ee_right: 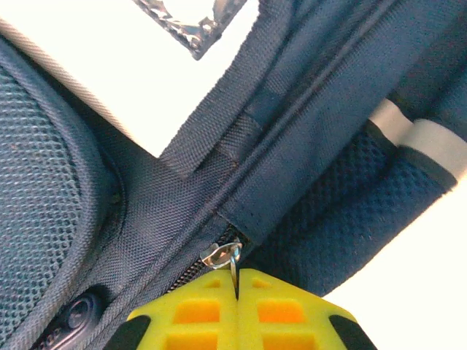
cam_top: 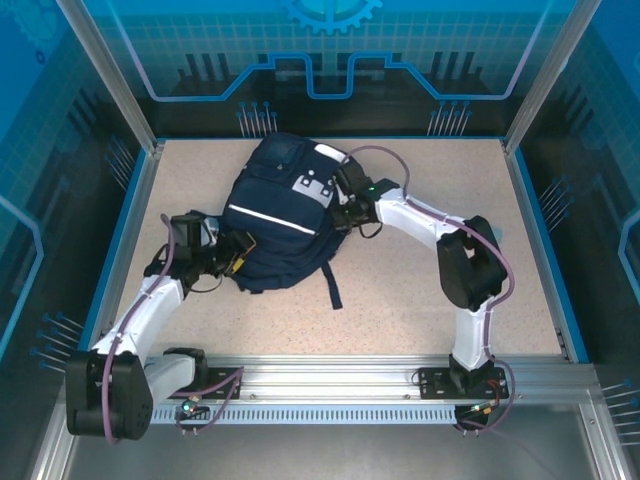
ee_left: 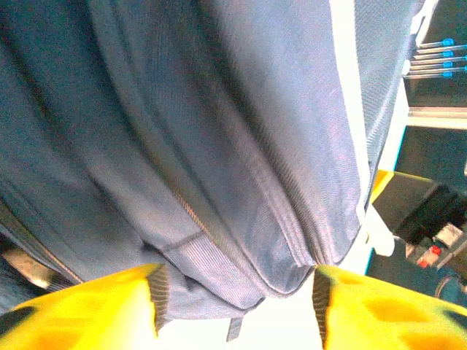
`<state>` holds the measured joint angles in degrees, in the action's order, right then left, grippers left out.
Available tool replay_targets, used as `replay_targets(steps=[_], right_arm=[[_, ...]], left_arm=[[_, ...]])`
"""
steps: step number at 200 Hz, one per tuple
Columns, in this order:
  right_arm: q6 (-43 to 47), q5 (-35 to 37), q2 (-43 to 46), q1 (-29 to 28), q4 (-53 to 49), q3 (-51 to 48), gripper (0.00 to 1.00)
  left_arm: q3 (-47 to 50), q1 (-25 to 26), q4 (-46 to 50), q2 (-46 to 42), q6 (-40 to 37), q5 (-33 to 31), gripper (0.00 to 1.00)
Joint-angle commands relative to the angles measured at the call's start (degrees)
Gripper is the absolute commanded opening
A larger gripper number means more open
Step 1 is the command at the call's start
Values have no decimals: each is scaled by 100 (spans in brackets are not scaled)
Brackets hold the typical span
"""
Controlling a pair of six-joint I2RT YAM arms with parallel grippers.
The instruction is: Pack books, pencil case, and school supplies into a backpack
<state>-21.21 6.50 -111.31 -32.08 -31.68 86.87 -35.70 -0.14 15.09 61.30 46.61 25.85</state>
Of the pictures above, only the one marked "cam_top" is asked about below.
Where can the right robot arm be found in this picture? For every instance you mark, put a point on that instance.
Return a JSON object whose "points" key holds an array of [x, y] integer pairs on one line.
{"points": [[470, 270]]}

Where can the aluminium frame post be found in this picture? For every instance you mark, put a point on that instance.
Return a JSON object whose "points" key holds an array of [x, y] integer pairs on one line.
{"points": [[115, 80], [550, 75]]}

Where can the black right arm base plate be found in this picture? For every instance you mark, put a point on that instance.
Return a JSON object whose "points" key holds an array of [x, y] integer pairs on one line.
{"points": [[435, 385]]}

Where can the aluminium mounting rail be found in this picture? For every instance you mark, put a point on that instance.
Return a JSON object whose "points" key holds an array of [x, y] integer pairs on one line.
{"points": [[325, 375]]}

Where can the navy blue backpack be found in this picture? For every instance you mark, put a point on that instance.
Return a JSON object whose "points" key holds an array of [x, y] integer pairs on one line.
{"points": [[270, 235]]}

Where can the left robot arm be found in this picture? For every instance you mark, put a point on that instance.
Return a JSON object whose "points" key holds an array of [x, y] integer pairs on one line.
{"points": [[145, 310]]}

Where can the grey metal panel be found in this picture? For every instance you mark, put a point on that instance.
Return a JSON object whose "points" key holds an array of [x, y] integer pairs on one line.
{"points": [[325, 452]]}

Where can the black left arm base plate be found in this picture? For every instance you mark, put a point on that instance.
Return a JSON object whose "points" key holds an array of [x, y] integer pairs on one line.
{"points": [[222, 382]]}

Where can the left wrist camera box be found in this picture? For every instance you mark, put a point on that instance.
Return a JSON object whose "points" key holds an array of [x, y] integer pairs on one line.
{"points": [[190, 231]]}

